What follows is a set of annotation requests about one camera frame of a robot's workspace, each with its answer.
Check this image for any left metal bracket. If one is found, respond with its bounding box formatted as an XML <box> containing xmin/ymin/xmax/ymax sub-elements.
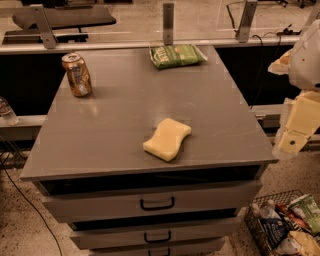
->
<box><xmin>30</xmin><ymin>4</ymin><xmax>57</xmax><ymax>49</ymax></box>

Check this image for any clear plastic water bottle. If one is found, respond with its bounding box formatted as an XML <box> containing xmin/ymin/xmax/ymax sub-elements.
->
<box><xmin>0</xmin><ymin>97</ymin><xmax>18</xmax><ymax>125</ymax></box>

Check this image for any drawer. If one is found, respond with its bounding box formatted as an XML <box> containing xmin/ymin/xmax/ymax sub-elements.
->
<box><xmin>43</xmin><ymin>180</ymin><xmax>262</xmax><ymax>223</ymax></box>
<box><xmin>89</xmin><ymin>238</ymin><xmax>225</xmax><ymax>256</ymax></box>
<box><xmin>70</xmin><ymin>217</ymin><xmax>241</xmax><ymax>250</ymax></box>

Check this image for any middle drawer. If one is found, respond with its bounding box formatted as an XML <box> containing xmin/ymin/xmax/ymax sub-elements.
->
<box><xmin>70</xmin><ymin>217</ymin><xmax>241</xmax><ymax>250</ymax></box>

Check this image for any yellow sponge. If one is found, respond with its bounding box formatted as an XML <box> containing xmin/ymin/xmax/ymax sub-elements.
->
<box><xmin>143</xmin><ymin>118</ymin><xmax>192</xmax><ymax>162</ymax></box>

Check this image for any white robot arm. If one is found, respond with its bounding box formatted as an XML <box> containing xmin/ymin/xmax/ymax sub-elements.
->
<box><xmin>268</xmin><ymin>19</ymin><xmax>320</xmax><ymax>160</ymax></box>

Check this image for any black floor cable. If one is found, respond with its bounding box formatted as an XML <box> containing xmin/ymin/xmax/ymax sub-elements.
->
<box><xmin>0</xmin><ymin>156</ymin><xmax>64</xmax><ymax>256</ymax></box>

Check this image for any yellow snack bag in basket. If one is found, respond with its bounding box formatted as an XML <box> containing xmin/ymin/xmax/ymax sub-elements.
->
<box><xmin>275</xmin><ymin>231</ymin><xmax>320</xmax><ymax>256</ymax></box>

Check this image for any orange soda can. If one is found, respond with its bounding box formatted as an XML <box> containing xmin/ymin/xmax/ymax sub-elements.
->
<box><xmin>62</xmin><ymin>53</ymin><xmax>92</xmax><ymax>97</ymax></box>

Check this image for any middle metal bracket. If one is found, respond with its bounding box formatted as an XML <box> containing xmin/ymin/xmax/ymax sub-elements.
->
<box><xmin>163</xmin><ymin>3</ymin><xmax>174</xmax><ymax>45</ymax></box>

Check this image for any metal rail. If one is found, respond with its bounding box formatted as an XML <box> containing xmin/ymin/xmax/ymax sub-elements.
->
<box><xmin>0</xmin><ymin>36</ymin><xmax>300</xmax><ymax>55</ymax></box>

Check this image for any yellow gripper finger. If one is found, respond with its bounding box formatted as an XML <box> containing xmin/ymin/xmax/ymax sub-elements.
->
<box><xmin>272</xmin><ymin>90</ymin><xmax>320</xmax><ymax>160</ymax></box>

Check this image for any green jalapeno chip bag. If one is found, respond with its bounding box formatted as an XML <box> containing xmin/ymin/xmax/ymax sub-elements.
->
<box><xmin>149</xmin><ymin>44</ymin><xmax>208</xmax><ymax>69</ymax></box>

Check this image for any grey drawer cabinet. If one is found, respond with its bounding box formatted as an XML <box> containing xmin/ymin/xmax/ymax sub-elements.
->
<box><xmin>19</xmin><ymin>44</ymin><xmax>279</xmax><ymax>256</ymax></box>

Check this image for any wire basket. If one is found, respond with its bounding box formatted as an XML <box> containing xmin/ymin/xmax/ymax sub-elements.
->
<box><xmin>244</xmin><ymin>190</ymin><xmax>303</xmax><ymax>256</ymax></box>

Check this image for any bottom drawer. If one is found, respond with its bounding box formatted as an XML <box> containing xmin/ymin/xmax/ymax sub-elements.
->
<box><xmin>89</xmin><ymin>238</ymin><xmax>225</xmax><ymax>256</ymax></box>

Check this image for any right metal bracket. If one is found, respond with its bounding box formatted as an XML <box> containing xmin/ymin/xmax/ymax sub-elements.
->
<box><xmin>236</xmin><ymin>0</ymin><xmax>258</xmax><ymax>43</ymax></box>

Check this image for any metal bracket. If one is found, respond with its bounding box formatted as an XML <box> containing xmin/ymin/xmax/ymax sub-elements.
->
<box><xmin>163</xmin><ymin>3</ymin><xmax>174</xmax><ymax>45</ymax></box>
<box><xmin>30</xmin><ymin>4</ymin><xmax>57</xmax><ymax>49</ymax></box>
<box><xmin>236</xmin><ymin>0</ymin><xmax>258</xmax><ymax>43</ymax></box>

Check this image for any top drawer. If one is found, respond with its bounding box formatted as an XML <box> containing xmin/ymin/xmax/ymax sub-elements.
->
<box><xmin>43</xmin><ymin>180</ymin><xmax>262</xmax><ymax>223</ymax></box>

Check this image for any water bottle in basket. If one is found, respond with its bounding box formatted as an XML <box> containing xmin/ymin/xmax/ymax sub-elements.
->
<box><xmin>260</xmin><ymin>199</ymin><xmax>280</xmax><ymax>219</ymax></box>

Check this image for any blue chip bag in basket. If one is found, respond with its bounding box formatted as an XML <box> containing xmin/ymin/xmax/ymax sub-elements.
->
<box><xmin>260</xmin><ymin>218</ymin><xmax>289</xmax><ymax>249</ymax></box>

